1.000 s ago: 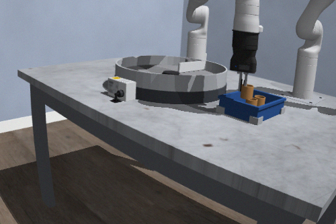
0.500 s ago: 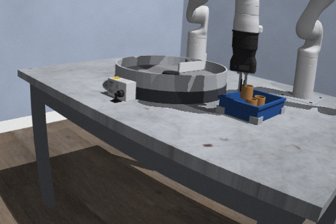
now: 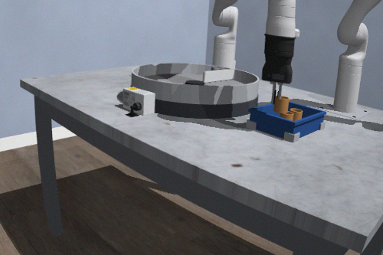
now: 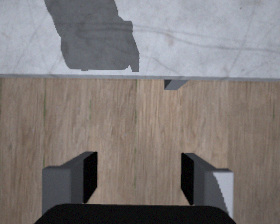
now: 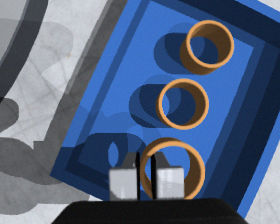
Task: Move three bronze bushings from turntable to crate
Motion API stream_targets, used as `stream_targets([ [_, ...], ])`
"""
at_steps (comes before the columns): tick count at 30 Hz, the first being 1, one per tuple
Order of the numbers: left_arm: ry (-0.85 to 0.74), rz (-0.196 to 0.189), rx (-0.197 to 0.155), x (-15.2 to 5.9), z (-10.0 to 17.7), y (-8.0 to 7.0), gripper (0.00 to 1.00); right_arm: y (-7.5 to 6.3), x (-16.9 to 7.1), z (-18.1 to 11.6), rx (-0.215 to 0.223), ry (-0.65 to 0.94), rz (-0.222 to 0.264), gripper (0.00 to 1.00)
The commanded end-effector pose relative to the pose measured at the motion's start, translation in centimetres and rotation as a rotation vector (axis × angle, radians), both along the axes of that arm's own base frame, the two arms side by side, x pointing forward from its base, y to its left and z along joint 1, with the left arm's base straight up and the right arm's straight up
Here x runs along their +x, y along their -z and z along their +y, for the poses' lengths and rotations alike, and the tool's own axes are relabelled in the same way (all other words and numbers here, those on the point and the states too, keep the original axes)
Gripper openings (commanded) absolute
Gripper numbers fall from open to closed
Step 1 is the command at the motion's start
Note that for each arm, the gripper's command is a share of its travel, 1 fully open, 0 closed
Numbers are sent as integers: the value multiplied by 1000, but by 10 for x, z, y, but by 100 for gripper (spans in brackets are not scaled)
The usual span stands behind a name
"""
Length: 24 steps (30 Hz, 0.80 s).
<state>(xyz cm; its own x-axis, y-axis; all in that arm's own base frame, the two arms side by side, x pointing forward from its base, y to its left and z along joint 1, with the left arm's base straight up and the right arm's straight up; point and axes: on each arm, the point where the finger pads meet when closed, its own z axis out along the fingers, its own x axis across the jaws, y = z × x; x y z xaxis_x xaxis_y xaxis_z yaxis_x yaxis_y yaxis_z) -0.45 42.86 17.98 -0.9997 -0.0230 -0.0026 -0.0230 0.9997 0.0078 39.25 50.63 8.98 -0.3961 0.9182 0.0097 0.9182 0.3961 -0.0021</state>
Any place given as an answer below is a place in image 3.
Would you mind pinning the bronze bushing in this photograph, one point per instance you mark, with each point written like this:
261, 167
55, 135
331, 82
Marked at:
281, 105
297, 114
288, 115

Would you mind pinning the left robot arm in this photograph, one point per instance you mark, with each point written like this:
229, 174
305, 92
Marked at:
352, 32

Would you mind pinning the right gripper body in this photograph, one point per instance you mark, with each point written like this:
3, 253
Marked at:
279, 48

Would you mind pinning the blue open-top crate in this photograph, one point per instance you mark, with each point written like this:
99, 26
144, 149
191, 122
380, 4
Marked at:
270, 122

